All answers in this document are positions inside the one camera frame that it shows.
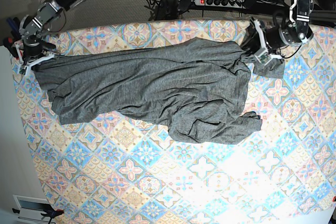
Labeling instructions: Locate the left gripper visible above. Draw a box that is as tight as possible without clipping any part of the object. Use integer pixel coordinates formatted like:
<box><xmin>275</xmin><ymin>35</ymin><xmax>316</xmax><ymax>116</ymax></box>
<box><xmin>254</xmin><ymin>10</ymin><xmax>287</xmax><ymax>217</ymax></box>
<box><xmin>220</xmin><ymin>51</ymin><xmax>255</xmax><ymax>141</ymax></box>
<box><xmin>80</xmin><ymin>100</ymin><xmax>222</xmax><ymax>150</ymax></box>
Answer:
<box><xmin>250</xmin><ymin>18</ymin><xmax>285</xmax><ymax>66</ymax></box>

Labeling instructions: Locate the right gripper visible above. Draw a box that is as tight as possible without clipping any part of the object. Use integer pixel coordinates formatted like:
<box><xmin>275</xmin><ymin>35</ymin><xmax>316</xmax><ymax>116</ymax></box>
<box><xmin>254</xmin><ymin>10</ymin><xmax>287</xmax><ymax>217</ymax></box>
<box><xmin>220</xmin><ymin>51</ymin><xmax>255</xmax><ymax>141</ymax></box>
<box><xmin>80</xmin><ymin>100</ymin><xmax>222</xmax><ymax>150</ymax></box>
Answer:
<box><xmin>14</xmin><ymin>40</ymin><xmax>56</xmax><ymax>75</ymax></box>

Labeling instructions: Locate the grey t-shirt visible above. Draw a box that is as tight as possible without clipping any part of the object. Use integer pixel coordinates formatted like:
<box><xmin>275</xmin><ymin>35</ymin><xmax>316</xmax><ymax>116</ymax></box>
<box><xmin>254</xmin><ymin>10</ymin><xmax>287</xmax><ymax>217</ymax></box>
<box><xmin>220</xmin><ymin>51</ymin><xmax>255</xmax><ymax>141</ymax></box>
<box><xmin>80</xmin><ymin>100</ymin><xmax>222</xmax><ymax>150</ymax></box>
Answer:
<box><xmin>33</xmin><ymin>38</ymin><xmax>285</xmax><ymax>144</ymax></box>

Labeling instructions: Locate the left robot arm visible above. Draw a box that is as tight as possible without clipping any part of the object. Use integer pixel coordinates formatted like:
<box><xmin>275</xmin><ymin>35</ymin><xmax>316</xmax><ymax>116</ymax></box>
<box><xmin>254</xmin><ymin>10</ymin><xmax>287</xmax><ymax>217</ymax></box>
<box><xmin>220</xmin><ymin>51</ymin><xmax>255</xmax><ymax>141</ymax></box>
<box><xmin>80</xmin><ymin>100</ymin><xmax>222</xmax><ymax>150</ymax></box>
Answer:
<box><xmin>242</xmin><ymin>0</ymin><xmax>313</xmax><ymax>66</ymax></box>

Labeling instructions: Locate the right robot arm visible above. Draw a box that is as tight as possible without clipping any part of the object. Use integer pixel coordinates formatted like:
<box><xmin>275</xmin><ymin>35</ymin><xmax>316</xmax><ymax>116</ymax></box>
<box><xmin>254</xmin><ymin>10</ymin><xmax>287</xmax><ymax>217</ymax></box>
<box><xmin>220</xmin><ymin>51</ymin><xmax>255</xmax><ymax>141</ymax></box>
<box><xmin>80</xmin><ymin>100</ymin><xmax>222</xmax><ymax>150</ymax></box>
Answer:
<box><xmin>14</xmin><ymin>0</ymin><xmax>87</xmax><ymax>76</ymax></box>

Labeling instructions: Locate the red black clamp upper left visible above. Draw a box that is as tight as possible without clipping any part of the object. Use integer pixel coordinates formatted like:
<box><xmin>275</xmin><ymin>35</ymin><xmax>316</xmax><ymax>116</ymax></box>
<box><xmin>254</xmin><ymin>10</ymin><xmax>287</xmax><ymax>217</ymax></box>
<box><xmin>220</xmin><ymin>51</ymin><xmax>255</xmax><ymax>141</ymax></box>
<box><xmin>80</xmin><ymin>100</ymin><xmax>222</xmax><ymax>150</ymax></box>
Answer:
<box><xmin>2</xmin><ymin>37</ymin><xmax>21</xmax><ymax>59</ymax></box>

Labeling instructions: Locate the white floor vent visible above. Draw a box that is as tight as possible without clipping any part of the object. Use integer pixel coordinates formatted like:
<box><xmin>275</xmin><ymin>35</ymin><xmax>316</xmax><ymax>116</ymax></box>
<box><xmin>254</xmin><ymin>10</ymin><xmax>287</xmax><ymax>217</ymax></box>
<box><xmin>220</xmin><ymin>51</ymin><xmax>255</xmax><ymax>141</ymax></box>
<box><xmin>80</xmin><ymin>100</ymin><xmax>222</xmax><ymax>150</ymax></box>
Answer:
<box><xmin>12</xmin><ymin>195</ymin><xmax>51</xmax><ymax>223</ymax></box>

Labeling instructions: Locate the black clamp lower left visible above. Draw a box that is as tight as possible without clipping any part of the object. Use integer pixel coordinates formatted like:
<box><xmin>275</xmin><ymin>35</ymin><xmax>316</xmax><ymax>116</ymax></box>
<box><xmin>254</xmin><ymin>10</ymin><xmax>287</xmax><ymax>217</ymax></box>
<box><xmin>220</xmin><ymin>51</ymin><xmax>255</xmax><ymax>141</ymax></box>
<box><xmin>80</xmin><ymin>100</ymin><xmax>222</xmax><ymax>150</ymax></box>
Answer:
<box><xmin>12</xmin><ymin>208</ymin><xmax>64</xmax><ymax>221</ymax></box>

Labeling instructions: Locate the blue handled clamp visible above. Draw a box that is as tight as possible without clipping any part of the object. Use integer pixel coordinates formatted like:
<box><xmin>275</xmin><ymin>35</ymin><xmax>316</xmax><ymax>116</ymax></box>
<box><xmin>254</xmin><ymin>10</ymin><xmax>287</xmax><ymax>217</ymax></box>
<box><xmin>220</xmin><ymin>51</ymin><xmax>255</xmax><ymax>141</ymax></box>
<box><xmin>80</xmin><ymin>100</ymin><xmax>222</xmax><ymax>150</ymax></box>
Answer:
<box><xmin>6</xmin><ymin>17</ymin><xmax>22</xmax><ymax>39</ymax></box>

